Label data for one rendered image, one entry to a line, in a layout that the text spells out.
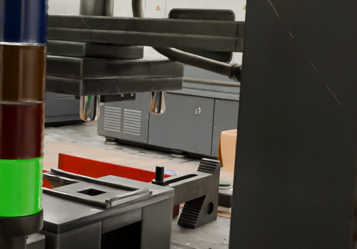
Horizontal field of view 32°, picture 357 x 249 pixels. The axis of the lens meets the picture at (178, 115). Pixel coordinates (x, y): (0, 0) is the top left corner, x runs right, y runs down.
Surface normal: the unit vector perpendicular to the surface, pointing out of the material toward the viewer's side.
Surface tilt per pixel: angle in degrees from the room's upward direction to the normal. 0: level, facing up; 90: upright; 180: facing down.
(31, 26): 104
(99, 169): 90
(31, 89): 76
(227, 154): 91
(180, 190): 90
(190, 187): 90
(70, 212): 0
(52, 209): 0
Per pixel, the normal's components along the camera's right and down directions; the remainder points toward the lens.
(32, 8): 0.59, 0.37
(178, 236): 0.06, -0.99
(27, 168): 0.71, -0.12
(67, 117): 0.80, 0.12
